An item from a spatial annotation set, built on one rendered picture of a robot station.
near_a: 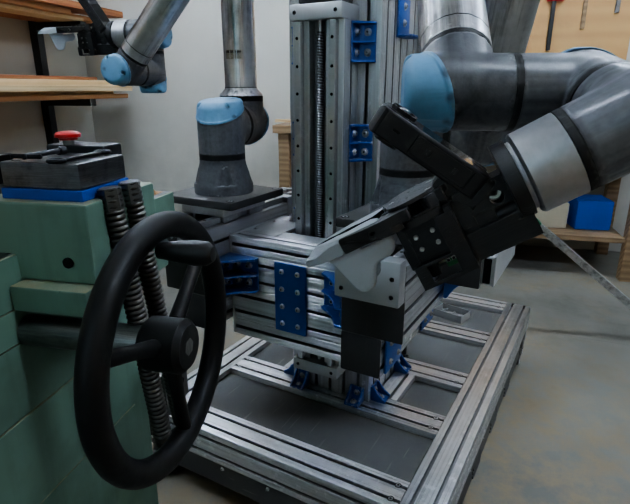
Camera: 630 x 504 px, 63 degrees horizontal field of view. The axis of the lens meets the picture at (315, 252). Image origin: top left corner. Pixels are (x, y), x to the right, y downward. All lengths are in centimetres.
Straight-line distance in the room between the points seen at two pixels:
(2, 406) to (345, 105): 90
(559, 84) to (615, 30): 334
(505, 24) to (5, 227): 76
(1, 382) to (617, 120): 64
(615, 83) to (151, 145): 417
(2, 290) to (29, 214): 9
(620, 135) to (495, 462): 140
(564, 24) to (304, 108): 275
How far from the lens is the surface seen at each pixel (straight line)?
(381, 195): 107
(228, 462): 144
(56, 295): 62
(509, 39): 95
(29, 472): 74
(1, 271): 64
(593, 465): 186
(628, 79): 48
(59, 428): 77
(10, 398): 69
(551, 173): 45
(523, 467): 177
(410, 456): 138
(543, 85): 54
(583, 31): 384
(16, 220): 64
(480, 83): 53
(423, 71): 52
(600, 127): 46
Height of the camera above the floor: 108
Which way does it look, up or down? 18 degrees down
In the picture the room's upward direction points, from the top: straight up
